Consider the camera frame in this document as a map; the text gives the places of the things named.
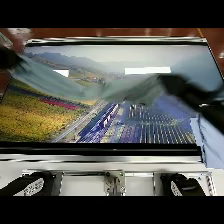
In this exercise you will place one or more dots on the pale green shirt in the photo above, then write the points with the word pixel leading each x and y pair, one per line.
pixel 53 80

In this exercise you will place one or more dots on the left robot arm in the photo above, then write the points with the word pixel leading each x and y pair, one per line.
pixel 30 186

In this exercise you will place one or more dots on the pale blue garment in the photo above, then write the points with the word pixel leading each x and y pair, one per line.
pixel 210 146

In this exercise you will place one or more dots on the silver frame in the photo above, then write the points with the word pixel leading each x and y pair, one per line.
pixel 83 166

